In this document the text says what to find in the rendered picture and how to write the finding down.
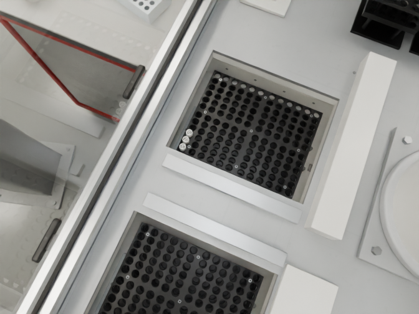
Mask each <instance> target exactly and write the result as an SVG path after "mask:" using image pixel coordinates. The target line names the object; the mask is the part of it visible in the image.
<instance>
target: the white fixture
mask: <svg viewBox="0 0 419 314"><path fill-rule="evenodd" d="M291 1H292V0H240V2H242V3H245V4H247V5H250V6H252V7H256V8H258V9H261V10H263V11H266V12H269V13H271V14H274V15H277V16H279V17H282V18H284V16H285V15H286V12H287V10H288V7H289V5H290V3H291Z"/></svg>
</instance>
